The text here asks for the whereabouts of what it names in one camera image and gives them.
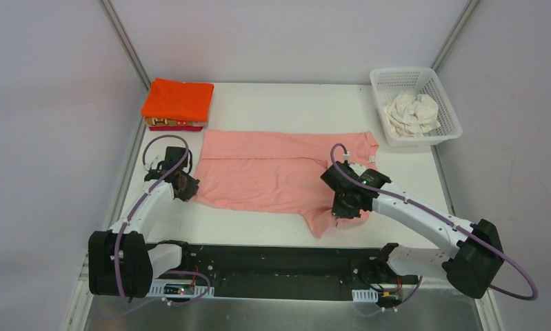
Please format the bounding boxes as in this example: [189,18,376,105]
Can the white crumpled t-shirt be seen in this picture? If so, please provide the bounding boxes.
[383,90,441,137]

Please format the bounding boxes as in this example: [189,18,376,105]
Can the pink t-shirt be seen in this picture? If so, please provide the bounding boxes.
[194,130,379,238]

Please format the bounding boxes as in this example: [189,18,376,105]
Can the white plastic basket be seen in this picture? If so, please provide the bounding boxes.
[370,67,462,148]

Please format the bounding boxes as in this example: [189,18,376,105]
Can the right white cable duct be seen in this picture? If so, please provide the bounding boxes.
[351,289,379,303]

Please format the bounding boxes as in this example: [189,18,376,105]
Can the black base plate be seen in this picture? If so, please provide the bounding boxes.
[147,243,420,303]

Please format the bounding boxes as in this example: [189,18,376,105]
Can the orange folded t-shirt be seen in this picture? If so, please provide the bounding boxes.
[141,78,214,122]

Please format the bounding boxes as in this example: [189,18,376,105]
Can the right corner frame post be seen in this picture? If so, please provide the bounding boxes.
[430,0,482,72]

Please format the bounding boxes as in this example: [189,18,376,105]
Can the left white cable duct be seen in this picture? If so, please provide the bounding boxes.
[146,283,214,299]

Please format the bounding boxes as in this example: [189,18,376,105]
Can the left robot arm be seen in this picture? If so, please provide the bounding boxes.
[88,147,200,299]

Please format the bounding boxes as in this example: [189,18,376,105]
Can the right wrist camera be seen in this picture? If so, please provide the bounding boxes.
[344,160,367,177]

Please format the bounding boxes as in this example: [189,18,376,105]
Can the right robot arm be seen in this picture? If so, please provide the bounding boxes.
[321,161,503,299]

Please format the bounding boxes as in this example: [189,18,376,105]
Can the white cable duct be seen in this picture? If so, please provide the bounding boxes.
[146,283,214,299]
[351,289,379,303]

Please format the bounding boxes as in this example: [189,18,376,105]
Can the corner frame post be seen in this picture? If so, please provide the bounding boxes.
[99,0,151,90]
[430,0,482,72]

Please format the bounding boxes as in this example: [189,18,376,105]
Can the magenta folded t-shirt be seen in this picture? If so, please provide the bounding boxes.
[148,126,203,132]

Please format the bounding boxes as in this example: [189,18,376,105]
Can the left corner frame post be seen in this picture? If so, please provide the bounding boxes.
[99,0,151,90]

